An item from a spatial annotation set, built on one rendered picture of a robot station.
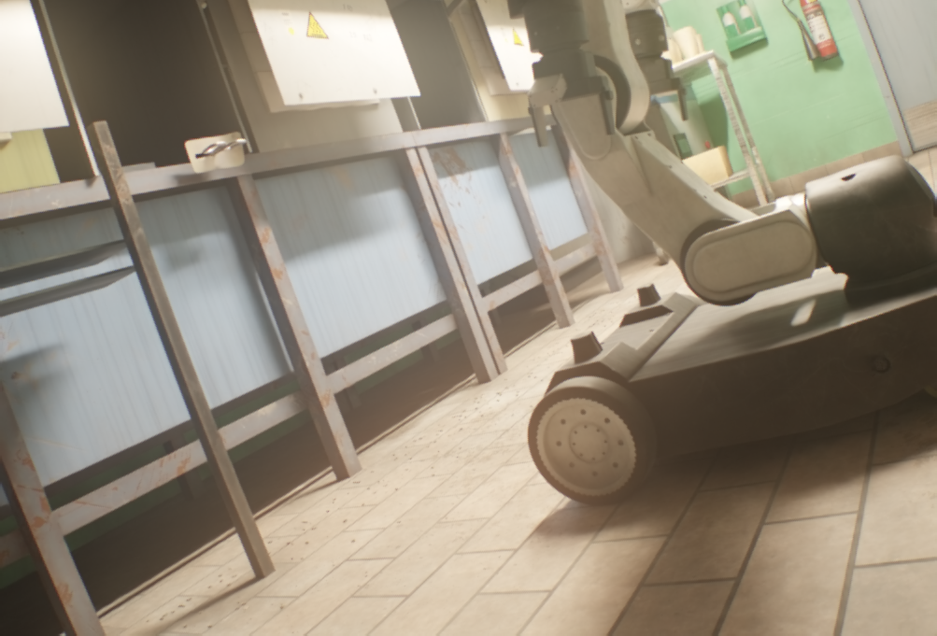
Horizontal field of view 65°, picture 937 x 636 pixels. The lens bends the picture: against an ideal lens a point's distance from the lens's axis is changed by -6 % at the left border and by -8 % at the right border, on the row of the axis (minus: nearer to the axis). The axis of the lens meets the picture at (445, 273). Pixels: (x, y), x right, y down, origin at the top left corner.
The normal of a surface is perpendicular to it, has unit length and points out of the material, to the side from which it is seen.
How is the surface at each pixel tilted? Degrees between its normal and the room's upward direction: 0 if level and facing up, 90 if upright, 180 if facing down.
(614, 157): 115
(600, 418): 90
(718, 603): 0
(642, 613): 0
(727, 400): 90
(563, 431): 90
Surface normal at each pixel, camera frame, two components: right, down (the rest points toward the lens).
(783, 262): -0.51, 0.22
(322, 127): 0.77, -0.27
